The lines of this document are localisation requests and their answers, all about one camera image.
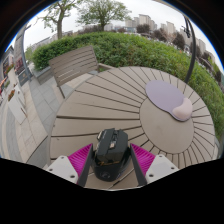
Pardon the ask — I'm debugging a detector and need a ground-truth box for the tall sign board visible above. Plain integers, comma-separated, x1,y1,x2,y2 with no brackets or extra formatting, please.
13,26,34,88

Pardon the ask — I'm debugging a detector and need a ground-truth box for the grey slatted outdoor chair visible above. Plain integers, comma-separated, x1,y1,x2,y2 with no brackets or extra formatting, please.
48,45,114,99

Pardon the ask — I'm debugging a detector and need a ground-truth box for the green hedge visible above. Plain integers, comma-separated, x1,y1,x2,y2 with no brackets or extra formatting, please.
31,31,224,141

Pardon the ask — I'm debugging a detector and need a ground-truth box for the bare-trunked leaning tree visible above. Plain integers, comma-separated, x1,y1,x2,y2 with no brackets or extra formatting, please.
43,0,81,40

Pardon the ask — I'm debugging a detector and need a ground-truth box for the black curved metal pole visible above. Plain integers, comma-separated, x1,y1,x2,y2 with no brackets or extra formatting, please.
182,15,197,84

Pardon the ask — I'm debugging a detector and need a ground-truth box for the lilac mouse pad with wrist rest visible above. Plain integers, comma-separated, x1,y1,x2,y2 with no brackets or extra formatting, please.
145,79,194,122

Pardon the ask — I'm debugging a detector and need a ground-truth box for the group of apartment buildings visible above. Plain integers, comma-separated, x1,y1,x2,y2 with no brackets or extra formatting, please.
124,13,209,56

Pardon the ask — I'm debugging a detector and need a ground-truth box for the black computer mouse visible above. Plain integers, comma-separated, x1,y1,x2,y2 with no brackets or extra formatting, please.
91,128,132,183

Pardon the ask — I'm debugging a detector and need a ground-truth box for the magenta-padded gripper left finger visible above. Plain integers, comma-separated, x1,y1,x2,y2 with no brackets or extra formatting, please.
45,143,95,188

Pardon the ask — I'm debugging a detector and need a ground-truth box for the white planter box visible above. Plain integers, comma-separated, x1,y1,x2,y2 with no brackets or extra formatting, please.
7,88,28,125

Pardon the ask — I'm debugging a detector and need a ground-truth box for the round leafy tree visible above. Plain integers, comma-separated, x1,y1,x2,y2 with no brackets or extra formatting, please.
77,0,133,32

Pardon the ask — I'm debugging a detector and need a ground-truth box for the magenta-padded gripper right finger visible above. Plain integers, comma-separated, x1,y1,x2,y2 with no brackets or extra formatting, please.
129,143,180,187

